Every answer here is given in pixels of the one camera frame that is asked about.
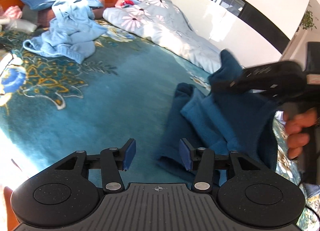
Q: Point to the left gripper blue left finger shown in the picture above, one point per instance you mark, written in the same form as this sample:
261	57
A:
127	154

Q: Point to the blue fleece jacket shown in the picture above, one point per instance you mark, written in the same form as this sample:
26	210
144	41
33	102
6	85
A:
222	122

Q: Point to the light blue floral duvet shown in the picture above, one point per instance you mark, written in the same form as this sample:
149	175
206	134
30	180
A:
163	23

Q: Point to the white wardrobe with black stripe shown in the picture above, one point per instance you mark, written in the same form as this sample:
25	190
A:
256	31

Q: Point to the light blue knit sweater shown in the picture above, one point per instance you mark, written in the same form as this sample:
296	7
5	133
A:
71	33

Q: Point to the person's right hand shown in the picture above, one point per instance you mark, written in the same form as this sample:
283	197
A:
296	139

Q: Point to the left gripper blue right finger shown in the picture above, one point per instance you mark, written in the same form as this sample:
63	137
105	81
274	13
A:
188	154

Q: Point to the green potted plant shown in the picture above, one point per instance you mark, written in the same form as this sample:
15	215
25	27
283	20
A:
307	21

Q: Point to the teal floral bed blanket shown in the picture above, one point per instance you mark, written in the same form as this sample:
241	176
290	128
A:
63	125

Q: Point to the pink cloth item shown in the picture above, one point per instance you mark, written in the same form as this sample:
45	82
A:
13	12

